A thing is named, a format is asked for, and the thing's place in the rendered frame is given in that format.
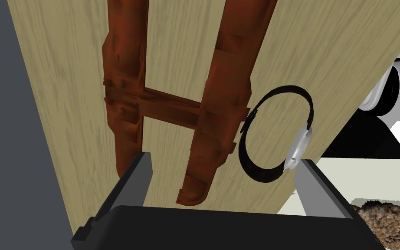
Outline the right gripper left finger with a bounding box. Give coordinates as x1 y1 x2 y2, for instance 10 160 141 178
94 151 153 222

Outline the brown shaggy rug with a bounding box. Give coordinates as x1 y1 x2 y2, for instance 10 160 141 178
351 199 400 250

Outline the brown H-shaped wooden object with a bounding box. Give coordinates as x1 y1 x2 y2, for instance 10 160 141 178
102 0 279 207

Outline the light wooden table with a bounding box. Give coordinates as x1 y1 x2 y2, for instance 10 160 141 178
5 0 400 237

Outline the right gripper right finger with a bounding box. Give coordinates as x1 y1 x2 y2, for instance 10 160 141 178
293 158 354 220

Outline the black wristwatch with silver face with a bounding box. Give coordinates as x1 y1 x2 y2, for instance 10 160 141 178
238 85 315 184

